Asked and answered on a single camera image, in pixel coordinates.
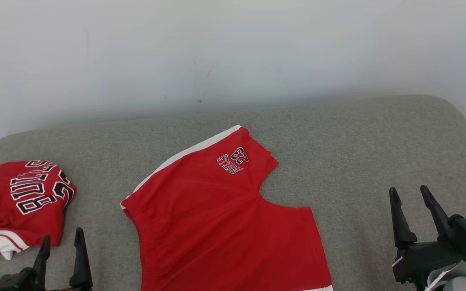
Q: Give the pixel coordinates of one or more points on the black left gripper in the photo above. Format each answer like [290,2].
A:
[18,281]

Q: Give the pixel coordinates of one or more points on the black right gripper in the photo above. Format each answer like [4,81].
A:
[423,258]

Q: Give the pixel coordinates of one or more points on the red Bulls basketball jersey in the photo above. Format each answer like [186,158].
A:
[10,226]

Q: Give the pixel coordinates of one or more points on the red shorts with white stripe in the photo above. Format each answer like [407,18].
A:
[217,226]

